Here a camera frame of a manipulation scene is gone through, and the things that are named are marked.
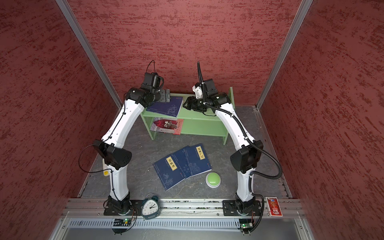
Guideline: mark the teal alarm clock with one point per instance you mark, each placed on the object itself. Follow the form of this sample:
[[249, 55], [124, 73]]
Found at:
[[150, 207]]

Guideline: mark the pink illustrated book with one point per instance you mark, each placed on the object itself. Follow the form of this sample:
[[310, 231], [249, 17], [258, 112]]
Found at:
[[169, 126]]

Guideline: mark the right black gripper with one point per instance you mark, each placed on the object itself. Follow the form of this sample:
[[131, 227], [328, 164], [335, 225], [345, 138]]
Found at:
[[192, 101]]

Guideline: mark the red card pack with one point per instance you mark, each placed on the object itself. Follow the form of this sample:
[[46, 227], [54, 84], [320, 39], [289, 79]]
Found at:
[[273, 206]]

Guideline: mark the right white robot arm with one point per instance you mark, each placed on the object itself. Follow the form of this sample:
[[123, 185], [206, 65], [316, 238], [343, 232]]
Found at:
[[246, 157]]

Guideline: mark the cream calculator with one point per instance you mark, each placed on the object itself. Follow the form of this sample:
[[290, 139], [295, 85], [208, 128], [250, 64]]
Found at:
[[106, 171]]

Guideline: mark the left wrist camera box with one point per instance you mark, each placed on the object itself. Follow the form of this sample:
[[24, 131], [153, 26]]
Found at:
[[152, 82]]

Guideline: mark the right aluminium corner post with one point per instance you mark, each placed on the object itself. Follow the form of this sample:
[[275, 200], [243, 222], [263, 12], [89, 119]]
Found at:
[[290, 37]]

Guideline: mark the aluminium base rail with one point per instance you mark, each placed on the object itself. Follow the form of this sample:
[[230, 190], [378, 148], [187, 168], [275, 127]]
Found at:
[[179, 214]]

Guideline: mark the left aluminium corner post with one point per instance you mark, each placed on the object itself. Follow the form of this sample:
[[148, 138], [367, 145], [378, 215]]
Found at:
[[80, 35]]

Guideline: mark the blue book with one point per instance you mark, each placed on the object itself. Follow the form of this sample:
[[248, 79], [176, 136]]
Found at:
[[193, 160], [169, 171], [171, 108]]

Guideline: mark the green push button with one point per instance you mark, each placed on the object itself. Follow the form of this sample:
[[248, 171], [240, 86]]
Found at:
[[213, 180]]

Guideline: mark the circuit board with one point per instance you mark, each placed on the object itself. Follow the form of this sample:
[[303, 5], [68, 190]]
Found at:
[[120, 226], [246, 226]]

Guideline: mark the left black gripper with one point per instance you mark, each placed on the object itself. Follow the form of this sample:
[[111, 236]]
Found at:
[[164, 97]]

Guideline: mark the green wooden shelf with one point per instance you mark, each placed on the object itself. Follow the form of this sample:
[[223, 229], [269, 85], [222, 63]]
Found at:
[[194, 123]]

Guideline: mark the right circuit board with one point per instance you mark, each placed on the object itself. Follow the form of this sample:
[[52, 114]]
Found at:
[[246, 226]]

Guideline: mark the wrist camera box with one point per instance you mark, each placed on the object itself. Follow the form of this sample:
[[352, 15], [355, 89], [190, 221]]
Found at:
[[152, 82], [207, 89]]

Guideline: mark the left circuit board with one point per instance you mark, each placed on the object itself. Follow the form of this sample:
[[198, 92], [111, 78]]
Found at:
[[120, 226]]

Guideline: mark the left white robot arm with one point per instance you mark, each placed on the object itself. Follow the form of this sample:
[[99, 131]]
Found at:
[[111, 148]]

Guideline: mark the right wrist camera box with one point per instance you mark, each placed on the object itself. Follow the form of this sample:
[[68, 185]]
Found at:
[[207, 89]]

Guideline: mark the aluminium corner post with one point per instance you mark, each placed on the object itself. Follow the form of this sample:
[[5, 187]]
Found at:
[[80, 35], [290, 37]]

